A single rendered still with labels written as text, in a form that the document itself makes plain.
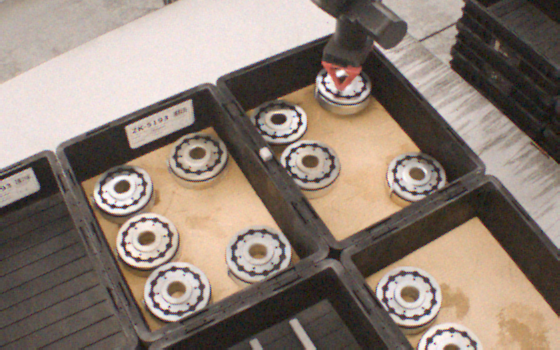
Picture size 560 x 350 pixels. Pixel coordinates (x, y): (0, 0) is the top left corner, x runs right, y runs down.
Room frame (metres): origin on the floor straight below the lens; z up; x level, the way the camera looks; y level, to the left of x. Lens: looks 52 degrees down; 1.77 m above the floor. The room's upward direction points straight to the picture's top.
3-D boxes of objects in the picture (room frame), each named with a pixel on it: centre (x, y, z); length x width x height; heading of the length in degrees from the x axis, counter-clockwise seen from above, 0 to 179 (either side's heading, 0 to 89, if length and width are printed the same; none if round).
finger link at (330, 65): (0.86, -0.12, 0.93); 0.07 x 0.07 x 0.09; 66
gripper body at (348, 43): (0.87, -0.12, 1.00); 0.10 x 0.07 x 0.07; 156
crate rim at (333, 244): (0.73, -0.11, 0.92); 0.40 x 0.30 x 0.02; 29
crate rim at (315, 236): (0.59, 0.15, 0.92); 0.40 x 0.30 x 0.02; 29
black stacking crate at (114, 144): (0.59, 0.15, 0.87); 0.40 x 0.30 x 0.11; 29
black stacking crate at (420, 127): (0.73, -0.11, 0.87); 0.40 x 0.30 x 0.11; 29
